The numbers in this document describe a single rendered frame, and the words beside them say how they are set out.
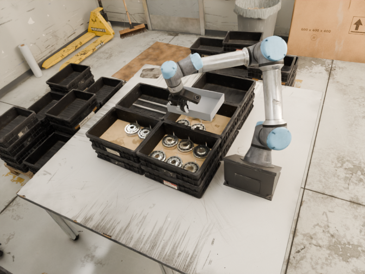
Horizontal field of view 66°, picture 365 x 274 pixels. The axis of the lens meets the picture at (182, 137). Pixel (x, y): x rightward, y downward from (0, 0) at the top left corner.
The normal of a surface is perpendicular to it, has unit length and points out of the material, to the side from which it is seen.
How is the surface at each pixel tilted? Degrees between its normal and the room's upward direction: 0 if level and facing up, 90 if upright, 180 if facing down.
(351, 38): 75
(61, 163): 0
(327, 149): 0
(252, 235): 0
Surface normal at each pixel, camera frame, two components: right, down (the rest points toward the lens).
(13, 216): -0.12, -0.70
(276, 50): 0.09, 0.00
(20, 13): 0.89, 0.23
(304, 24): -0.44, 0.50
